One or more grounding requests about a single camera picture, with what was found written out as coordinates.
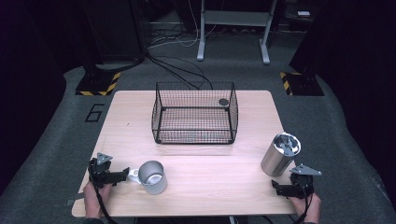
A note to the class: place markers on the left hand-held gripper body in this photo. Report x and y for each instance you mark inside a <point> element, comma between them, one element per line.
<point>99,174</point>

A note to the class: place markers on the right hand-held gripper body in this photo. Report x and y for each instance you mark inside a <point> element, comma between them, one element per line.
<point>302,185</point>

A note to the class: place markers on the stainless steel tumbler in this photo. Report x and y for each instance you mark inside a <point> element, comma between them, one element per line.
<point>277,158</point>

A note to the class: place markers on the grey mug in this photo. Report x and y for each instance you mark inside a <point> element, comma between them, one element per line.
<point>152,179</point>

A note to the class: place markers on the person's right hand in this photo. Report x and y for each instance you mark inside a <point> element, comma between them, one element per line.
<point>306,207</point>

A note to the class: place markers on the person's left hand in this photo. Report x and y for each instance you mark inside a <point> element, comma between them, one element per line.
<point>93,199</point>

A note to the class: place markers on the grey tape strip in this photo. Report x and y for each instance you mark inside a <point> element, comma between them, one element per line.
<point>74,199</point>

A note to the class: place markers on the black base with striped edge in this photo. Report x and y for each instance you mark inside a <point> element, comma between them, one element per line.
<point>303,85</point>
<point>96,84</point>

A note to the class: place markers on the small black round disc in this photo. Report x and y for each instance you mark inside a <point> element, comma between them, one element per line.
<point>223,101</point>

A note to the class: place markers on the black cabinet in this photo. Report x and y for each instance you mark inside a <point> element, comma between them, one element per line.
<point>115,31</point>

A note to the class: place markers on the white metal stand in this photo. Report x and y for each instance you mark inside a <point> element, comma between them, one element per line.
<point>201,37</point>

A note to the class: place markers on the small white box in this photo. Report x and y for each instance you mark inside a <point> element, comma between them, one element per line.
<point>303,13</point>

